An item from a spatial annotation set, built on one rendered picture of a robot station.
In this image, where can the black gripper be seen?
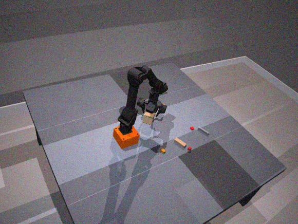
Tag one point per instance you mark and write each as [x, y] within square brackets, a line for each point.
[141, 103]

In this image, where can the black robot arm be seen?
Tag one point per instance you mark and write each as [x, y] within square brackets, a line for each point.
[135, 77]

